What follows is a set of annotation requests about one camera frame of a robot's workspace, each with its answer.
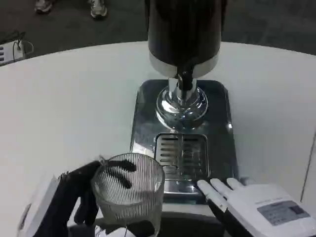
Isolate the white box device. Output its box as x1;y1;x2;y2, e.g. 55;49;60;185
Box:
0;40;34;67

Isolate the black cable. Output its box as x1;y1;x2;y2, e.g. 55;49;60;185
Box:
0;30;27;51

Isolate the clear ribbed glass cup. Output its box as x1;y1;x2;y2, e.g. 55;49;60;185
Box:
90;153;166;236

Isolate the steel drip tray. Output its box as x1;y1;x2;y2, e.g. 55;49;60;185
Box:
129;79;239;206

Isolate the black drink dispenser with steel pedestal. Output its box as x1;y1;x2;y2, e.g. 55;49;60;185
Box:
147;0;223;129

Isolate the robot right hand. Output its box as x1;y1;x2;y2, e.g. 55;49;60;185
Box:
197;176;316;237

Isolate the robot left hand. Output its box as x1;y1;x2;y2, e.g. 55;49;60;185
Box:
17;159;158;237

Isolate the black dispenser tap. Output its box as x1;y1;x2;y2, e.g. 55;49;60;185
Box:
176;70;194;91

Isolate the person's shoe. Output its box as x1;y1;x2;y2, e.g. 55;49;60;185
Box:
34;0;53;14
89;0;108;20

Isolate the slotted steel drip grid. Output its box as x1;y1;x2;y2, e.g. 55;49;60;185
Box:
154;132;209;181

